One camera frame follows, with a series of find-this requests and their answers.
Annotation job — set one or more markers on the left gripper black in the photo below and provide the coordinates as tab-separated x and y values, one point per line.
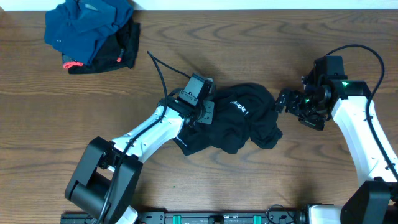
210	109

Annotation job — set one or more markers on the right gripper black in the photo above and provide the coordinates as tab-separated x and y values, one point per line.
315	123

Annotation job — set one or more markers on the black t-shirt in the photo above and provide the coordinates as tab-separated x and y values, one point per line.
242	112

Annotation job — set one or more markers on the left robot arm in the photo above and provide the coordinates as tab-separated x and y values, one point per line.
106	176

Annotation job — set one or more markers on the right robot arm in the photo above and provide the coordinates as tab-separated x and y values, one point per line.
348	103

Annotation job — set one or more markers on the black folded garment red trim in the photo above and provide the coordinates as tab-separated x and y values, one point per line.
119	51

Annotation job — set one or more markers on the blue polo shirt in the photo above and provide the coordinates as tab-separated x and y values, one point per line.
79	28

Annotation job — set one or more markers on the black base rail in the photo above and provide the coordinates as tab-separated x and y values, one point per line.
276	215

